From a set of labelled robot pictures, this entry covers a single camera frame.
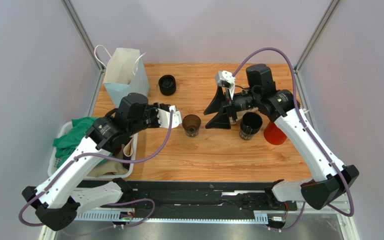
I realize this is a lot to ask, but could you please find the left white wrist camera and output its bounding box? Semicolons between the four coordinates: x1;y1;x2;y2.
157;105;183;129

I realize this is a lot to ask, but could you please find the black cup lid stack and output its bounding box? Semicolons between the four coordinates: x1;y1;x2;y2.
158;74;177;96

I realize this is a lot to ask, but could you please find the white plastic basket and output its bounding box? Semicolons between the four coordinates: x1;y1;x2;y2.
47;120;138;180

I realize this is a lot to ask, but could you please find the white paper bag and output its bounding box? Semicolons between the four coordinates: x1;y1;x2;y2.
93;44;150;107

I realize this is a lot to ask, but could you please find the black paper cup stack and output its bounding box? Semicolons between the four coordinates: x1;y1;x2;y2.
239;112;263;140

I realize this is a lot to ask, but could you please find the single dark coffee cup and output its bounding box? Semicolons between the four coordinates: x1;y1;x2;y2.
182;114;202;137

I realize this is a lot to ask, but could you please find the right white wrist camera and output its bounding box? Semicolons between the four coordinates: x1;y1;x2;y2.
215;70;236;99

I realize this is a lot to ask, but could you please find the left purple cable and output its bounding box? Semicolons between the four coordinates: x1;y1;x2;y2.
18;109;175;229

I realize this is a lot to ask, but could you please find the bottom pulp cup carrier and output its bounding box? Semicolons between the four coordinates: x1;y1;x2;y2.
229;107;258;125

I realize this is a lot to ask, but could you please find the beige cloth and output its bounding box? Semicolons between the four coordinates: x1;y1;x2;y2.
87;137;134;178

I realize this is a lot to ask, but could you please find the red straw holder cup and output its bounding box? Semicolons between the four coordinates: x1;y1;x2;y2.
263;122;287;145

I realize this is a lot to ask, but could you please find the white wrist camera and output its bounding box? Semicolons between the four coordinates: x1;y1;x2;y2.
157;105;183;129
215;70;236;99

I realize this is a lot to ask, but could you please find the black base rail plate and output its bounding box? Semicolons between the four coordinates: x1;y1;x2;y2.
119;180;297;220

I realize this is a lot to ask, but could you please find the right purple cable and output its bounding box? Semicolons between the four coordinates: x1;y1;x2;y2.
232;47;355;232

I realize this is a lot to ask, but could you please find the purple cable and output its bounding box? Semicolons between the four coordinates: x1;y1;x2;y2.
18;109;175;229
232;47;355;232

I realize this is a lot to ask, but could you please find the green cloth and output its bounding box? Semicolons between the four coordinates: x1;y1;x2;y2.
53;117;98;161

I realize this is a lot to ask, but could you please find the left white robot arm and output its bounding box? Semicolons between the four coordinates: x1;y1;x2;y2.
22;92;182;231

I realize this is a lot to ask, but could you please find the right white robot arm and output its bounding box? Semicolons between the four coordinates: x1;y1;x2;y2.
204;63;359;210

